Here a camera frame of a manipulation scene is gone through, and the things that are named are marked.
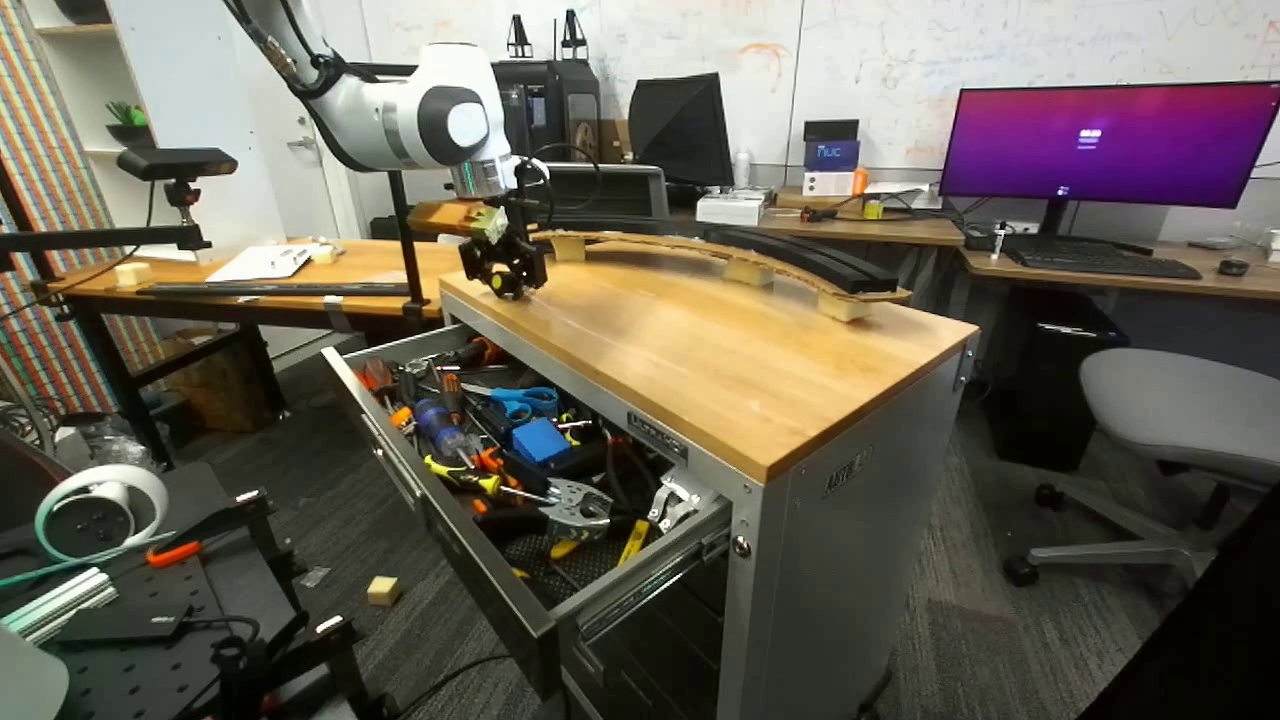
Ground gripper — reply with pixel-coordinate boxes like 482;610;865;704
459;193;550;302

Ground yellow black screwdriver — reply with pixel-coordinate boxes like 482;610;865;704
423;454;503;498

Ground open drawer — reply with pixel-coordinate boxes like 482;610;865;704
322;324;737;703

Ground grey black machine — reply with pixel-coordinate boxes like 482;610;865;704
543;162;671;223

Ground blue scissors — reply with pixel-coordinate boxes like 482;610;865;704
488;386;561;423

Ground black 3d printer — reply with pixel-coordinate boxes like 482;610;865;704
489;9;604;164

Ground blue box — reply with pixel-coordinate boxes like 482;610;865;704
804;140;862;173
511;417;574;467

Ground curved cardboard strip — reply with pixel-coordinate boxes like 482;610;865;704
528;229;913;323

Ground black monitor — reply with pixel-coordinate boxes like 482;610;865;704
627;71;737;190

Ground black flat bar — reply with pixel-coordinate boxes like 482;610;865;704
134;281;412;299

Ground silver tool cabinet wood top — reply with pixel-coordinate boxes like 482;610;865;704
322;232;982;720

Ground white flat device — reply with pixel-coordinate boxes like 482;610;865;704
695;188;773;227

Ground sheet of paper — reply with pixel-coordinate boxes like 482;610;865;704
204;242;318;284

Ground wooden table black legs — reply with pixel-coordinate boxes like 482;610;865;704
44;237;463;467

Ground silver locking pliers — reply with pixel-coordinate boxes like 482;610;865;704
646;476;708;533

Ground cardboard box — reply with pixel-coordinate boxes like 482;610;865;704
163;333;273;433

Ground black curved track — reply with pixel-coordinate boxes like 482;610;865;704
703;227;900;295

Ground potted plant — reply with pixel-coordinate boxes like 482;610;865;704
104;99;158;150

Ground white shelf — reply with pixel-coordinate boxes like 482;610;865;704
20;0;159;233

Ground white hand controller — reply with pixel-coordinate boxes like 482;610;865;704
34;463;172;563

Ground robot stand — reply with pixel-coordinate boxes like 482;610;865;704
0;458;373;720

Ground whiteboard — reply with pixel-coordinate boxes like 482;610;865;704
800;0;1280;173

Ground black computer tower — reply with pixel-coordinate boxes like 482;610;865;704
984;288;1133;473

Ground aluminium profile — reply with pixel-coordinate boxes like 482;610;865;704
0;567;120;643

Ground black keyboard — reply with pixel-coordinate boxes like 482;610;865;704
1003;244;1204;282

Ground wooden desk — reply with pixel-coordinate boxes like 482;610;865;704
958;238;1280;303

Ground wide monitor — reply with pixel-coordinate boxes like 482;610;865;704
938;80;1280;238

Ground grey office chair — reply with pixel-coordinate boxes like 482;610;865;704
1003;346;1280;593

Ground blue handled screwdriver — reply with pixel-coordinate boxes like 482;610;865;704
412;397;473;463

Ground drawer handle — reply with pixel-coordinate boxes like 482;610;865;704
360;410;431;513

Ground camera on mount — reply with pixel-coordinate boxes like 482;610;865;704
0;147;240;273

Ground black cable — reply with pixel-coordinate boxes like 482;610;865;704
398;653;523;719

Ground orange handled clamp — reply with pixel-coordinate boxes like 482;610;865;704
144;538;208;570

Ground green cable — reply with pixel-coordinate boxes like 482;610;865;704
0;540;161;593

